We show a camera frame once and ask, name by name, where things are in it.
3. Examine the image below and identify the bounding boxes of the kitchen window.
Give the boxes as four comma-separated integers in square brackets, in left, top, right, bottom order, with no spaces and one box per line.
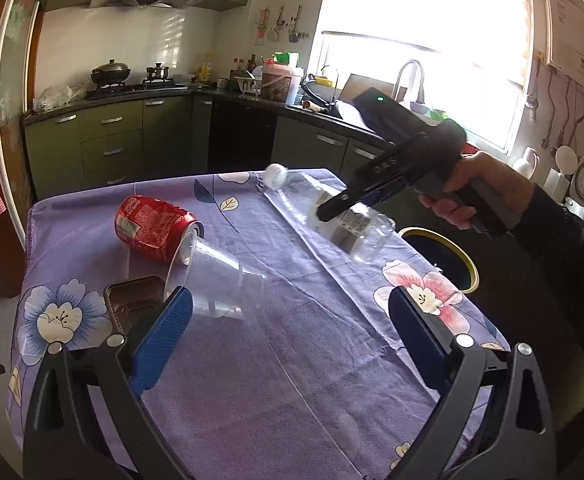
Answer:
[309,0,533,156]

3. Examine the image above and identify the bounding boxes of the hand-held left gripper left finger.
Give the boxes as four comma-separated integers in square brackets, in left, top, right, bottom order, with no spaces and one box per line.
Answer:
[22,285,195,480]

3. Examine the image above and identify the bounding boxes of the purple floral tablecloth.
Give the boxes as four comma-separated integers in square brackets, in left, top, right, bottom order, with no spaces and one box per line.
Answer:
[9,167,510,480]

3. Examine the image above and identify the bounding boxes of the red soda can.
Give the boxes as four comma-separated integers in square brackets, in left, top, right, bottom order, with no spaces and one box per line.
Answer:
[114,194,205,263]

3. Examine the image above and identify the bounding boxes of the brown plastic tray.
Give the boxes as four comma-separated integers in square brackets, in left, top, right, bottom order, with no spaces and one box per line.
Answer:
[104,275,167,336]

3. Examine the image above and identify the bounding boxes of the white water heater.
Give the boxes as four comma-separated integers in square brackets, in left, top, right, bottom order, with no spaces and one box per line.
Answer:
[544,0,584,96]

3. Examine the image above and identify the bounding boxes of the clear plastic water bottle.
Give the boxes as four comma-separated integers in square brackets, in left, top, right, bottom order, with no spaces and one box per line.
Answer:
[264,162,397,266]

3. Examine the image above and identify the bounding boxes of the green kitchen base cabinets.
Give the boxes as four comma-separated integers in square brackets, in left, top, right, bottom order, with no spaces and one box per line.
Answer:
[24,92,423,216]

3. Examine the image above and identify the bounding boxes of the dish rack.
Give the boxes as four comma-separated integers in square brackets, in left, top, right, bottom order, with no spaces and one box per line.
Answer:
[234,72,263,96]

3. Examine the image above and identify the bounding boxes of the person's right forearm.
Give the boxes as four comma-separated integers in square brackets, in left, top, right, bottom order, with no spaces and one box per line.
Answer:
[514,180,584,411]

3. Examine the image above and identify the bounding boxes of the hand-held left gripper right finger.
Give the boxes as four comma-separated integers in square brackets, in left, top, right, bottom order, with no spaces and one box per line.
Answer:
[387,285,558,480]

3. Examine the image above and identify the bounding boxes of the plastic bucket with pink lid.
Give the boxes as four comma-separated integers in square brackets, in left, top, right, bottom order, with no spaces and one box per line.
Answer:
[262,57,305,103]

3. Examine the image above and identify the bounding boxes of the steel sink faucet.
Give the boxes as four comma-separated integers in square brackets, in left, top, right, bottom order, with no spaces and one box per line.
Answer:
[394,60,425,103]

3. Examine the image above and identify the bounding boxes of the person's right hand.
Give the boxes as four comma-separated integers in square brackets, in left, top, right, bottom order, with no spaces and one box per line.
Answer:
[419,151,535,231]

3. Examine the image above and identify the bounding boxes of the black wok with lid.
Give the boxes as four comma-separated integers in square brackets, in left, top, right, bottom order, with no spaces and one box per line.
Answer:
[90,58,132,87]

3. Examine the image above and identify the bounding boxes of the gas stove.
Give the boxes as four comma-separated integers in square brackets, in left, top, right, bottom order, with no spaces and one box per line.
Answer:
[86,77,187,98]

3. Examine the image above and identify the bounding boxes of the dark bin with yellow rim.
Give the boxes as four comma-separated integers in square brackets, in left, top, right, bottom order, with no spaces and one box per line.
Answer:
[397,226,480,296]

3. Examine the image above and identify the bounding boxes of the clear plastic bag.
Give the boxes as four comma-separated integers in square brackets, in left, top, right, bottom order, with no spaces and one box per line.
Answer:
[32,82,90,113]

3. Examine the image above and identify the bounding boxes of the clear plastic cup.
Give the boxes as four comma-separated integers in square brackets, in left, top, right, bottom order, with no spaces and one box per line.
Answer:
[164,235,271,322]

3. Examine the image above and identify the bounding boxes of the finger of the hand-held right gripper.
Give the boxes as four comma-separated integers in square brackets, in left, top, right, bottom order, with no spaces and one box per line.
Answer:
[331,212,373,255]
[317,184,373,223]

